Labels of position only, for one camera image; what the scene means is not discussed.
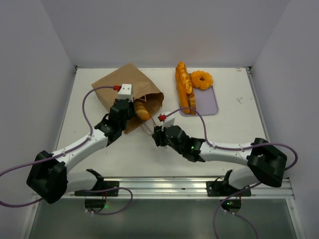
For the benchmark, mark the orange fake ring bread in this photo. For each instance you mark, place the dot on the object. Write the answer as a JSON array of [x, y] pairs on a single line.
[[201, 80]]

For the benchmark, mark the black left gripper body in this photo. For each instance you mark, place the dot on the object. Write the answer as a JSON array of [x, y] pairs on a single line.
[[131, 113]]

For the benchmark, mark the brown paper bag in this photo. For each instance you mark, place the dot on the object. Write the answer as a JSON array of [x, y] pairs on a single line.
[[143, 89]]

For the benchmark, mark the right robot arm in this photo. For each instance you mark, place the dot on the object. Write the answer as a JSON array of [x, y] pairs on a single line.
[[260, 162]]

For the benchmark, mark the beige fake bread slice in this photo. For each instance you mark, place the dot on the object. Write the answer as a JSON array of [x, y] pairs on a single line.
[[192, 103]]

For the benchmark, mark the orange fake bread loaf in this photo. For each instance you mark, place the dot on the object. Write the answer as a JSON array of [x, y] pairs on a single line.
[[185, 78]]

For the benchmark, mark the aluminium mounting rail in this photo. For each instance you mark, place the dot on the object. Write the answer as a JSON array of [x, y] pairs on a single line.
[[187, 188]]

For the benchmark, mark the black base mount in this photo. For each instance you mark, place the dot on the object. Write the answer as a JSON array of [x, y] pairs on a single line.
[[96, 202], [221, 188]]

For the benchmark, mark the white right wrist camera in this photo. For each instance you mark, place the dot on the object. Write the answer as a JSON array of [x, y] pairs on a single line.
[[167, 120]]

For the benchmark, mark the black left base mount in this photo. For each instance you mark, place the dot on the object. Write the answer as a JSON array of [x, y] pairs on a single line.
[[96, 202]]

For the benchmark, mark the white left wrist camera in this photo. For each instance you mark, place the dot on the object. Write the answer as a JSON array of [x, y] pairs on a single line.
[[124, 92]]

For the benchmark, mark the orange fake baguette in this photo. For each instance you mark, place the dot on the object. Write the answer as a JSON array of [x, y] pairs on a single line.
[[182, 96]]

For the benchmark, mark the lilac plastic tray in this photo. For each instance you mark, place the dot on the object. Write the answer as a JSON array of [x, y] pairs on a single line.
[[206, 103]]

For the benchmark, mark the small orange fake bread roll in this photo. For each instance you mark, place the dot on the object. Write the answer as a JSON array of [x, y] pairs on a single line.
[[141, 110]]

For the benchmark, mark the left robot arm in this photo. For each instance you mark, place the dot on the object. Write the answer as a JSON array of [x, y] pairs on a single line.
[[50, 177]]

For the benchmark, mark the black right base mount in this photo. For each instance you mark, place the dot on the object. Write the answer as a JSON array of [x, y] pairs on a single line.
[[221, 188]]

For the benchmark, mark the metal kitchen tongs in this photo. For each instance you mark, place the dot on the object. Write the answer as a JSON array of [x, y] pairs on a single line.
[[148, 126]]

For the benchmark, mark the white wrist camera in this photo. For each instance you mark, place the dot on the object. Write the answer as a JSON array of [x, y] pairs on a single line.
[[167, 120], [124, 92]]

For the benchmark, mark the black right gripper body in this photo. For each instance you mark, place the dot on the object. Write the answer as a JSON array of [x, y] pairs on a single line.
[[157, 137]]

